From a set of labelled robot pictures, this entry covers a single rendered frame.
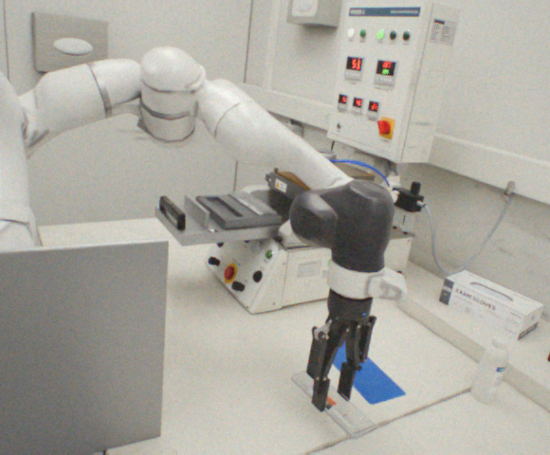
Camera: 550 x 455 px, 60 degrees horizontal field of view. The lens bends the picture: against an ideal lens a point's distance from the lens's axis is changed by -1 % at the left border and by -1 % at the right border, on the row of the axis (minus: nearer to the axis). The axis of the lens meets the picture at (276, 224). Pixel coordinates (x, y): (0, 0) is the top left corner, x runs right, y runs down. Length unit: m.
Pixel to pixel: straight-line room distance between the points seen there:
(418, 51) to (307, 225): 0.70
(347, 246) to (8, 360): 0.52
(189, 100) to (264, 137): 0.16
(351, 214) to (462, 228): 0.95
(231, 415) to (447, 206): 1.05
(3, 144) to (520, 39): 1.32
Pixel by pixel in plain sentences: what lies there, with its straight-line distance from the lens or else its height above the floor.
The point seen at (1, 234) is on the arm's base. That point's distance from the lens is 0.85.
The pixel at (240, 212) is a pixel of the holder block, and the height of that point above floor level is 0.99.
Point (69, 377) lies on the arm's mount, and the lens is 0.81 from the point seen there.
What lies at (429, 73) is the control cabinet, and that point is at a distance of 1.39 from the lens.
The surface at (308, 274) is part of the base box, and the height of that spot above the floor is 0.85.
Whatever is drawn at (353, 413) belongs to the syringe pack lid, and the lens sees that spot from 0.93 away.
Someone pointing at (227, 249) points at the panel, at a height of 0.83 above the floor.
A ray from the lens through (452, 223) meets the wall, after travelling 1.69.
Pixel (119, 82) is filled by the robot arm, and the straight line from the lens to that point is 1.00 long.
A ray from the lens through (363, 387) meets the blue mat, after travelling 1.10.
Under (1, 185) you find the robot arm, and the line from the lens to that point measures 0.90.
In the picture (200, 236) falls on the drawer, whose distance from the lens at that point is 1.17.
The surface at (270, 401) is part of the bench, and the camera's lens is 1.01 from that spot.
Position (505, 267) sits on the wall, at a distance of 1.59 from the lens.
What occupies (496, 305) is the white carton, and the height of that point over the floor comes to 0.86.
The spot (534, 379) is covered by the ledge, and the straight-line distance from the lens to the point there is 1.24.
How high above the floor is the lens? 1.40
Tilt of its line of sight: 20 degrees down
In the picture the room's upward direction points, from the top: 7 degrees clockwise
